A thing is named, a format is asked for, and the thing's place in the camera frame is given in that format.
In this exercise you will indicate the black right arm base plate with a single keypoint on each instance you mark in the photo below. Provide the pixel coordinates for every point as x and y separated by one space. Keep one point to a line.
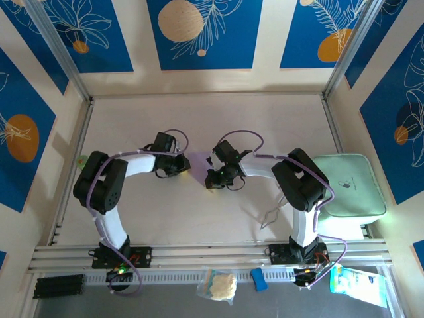
276 255

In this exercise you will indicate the aluminium side rail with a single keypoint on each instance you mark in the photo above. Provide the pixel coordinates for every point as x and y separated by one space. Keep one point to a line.
331 121
83 132

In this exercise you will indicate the plastic bag with yellow sponge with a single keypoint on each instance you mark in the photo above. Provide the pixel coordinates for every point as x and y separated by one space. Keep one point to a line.
223 286

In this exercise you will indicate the black controller board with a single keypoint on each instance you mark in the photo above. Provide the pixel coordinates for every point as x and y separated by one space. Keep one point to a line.
304 281
111 276

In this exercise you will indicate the black ribbed block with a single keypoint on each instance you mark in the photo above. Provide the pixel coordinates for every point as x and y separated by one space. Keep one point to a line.
58 286

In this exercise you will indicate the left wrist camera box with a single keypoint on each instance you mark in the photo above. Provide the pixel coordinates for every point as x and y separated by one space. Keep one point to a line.
179 145

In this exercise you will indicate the teal snack packet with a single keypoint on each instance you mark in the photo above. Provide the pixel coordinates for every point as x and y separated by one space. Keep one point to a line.
357 286

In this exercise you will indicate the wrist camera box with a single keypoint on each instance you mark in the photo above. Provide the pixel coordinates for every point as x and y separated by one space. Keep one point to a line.
213 159
179 145

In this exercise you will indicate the small green capped bottle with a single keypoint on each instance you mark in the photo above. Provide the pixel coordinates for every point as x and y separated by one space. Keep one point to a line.
81 161

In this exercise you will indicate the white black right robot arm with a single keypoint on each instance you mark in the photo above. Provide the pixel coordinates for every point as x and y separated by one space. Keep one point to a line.
298 182

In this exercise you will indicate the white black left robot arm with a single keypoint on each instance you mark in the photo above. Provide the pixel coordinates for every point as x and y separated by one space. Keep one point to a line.
139 165

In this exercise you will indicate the blue bone-shaped sponge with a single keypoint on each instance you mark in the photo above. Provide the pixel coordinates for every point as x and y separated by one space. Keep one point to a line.
259 280

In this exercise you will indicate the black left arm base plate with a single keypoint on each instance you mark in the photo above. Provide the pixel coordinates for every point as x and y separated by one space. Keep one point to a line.
145 256

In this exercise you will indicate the mint green zip pouch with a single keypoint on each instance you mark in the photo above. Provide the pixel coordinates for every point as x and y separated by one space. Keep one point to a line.
351 185

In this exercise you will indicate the blue floral wall poster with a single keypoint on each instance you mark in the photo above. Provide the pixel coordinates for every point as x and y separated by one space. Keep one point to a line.
298 33
232 33
20 99
33 30
99 33
369 43
381 132

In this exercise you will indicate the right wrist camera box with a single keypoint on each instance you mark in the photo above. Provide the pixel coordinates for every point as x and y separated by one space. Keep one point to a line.
213 159

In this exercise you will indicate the aluminium frame post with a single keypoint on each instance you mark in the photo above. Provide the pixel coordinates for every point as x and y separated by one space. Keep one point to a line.
59 49
350 49

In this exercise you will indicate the purple paper sheet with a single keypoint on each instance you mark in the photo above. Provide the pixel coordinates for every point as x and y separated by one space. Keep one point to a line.
198 162

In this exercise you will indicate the long aluminium base rail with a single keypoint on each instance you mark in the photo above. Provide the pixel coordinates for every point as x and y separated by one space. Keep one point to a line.
212 255

